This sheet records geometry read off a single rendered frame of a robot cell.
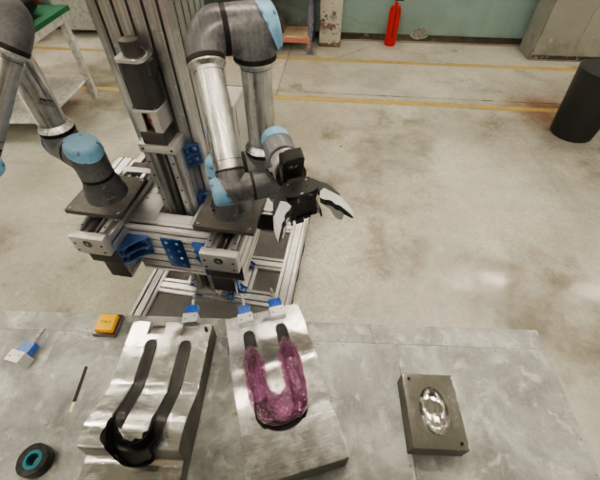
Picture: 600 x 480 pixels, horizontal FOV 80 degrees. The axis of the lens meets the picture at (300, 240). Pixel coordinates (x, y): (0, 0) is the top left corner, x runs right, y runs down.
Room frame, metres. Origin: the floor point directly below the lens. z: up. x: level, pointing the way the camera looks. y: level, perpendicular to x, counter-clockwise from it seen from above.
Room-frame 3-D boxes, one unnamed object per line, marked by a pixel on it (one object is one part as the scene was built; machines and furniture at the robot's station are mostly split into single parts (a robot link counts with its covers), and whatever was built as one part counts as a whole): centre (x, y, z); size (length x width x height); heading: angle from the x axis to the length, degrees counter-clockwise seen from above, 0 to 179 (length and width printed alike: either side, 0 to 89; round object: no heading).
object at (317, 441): (0.40, 0.07, 0.86); 0.50 x 0.26 x 0.11; 15
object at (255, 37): (1.00, 0.12, 1.41); 0.15 x 0.12 x 0.55; 106
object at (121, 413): (0.34, 0.42, 0.92); 0.35 x 0.16 x 0.09; 178
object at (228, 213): (0.97, 0.25, 1.09); 0.15 x 0.15 x 0.10
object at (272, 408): (0.40, 0.07, 0.90); 0.26 x 0.18 x 0.08; 15
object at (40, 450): (0.20, 0.72, 0.82); 0.08 x 0.08 x 0.04
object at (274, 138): (0.75, 0.05, 1.43); 0.11 x 0.08 x 0.09; 16
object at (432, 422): (0.31, -0.38, 0.84); 0.20 x 0.15 x 0.07; 178
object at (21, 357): (0.52, 0.89, 0.83); 0.13 x 0.05 x 0.05; 165
